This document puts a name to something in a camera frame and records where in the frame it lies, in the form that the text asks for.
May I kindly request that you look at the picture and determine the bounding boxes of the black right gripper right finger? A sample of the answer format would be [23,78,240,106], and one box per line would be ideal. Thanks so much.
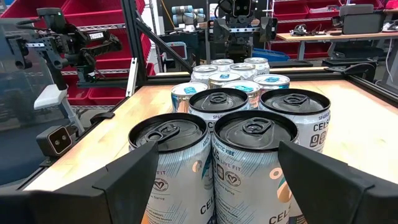
[278,141,398,224]

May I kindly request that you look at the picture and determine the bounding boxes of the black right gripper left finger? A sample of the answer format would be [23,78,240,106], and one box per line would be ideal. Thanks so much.
[0,141,160,224]

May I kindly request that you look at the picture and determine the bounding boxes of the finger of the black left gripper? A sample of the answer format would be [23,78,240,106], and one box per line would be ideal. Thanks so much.
[259,15,279,42]
[212,17,231,44]

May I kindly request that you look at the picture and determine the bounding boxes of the white Celsius can black lid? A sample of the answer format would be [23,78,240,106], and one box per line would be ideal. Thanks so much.
[127,112,215,224]
[211,109,307,224]
[258,88,332,155]
[188,87,251,133]

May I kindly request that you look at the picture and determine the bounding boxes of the blue plastic crate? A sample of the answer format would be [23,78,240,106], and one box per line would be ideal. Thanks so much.
[252,47,290,62]

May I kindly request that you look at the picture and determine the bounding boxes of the small black tool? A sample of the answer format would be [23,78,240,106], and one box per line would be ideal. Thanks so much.
[290,24,312,37]

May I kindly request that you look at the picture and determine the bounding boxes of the wooden workbench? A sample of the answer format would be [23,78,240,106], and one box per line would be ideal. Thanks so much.
[275,30,398,62]

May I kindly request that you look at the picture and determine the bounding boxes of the dark blue panel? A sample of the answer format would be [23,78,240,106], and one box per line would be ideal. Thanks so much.
[0,118,50,187]

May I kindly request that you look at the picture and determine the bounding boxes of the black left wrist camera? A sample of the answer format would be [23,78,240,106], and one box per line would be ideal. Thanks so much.
[231,0,253,18]

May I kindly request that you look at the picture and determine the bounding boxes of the black table-level camera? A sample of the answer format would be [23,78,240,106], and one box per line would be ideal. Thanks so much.
[35,124,75,157]

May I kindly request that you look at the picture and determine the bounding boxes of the black rail clamp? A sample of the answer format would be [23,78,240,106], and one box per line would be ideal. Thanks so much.
[89,111,116,126]

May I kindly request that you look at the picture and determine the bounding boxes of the black curved rail fixture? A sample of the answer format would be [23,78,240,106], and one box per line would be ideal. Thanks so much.
[322,62,377,82]

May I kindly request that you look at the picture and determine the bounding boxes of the white pad on grey post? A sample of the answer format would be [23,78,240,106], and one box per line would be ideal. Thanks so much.
[33,83,85,135]

